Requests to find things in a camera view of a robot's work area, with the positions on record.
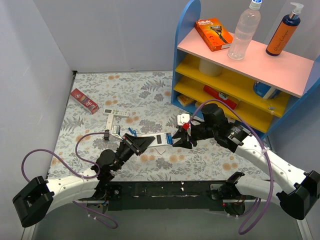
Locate white red remote control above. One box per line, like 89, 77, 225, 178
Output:
142, 132, 172, 148

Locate white battery cover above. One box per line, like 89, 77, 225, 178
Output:
155, 147, 166, 155

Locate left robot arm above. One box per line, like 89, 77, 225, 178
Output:
12, 133, 156, 228

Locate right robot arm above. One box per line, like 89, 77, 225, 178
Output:
173, 103, 320, 220

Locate slim white black remote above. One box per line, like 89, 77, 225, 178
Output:
103, 114, 114, 141

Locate white air conditioner remote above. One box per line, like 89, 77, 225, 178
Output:
103, 108, 130, 118

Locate white soap bar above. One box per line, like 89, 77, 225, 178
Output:
195, 101, 204, 109

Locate red box on shelf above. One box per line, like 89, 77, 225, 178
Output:
203, 85, 240, 110

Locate floral table mat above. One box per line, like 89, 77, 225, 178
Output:
48, 71, 268, 181

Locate white paper roll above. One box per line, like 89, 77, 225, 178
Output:
198, 58, 223, 77

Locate red toothpaste box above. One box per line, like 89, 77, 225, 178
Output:
70, 88, 100, 115

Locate blue pink yellow shelf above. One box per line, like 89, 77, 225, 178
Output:
171, 0, 320, 139

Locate blue white container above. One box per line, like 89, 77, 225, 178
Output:
253, 81, 281, 99

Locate orange razor box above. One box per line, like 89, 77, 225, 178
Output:
194, 18, 233, 52

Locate clear plastic water bottle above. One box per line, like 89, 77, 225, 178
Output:
227, 0, 262, 60

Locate orange pump bottle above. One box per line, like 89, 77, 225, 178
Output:
265, 2, 304, 56

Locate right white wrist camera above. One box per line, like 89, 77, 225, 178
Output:
176, 113, 191, 130

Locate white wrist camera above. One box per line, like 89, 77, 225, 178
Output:
110, 124, 122, 140
176, 113, 191, 130

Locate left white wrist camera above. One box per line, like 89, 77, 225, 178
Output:
110, 124, 122, 140

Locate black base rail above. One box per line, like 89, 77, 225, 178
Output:
82, 180, 241, 211

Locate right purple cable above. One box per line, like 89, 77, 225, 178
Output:
188, 99, 274, 235

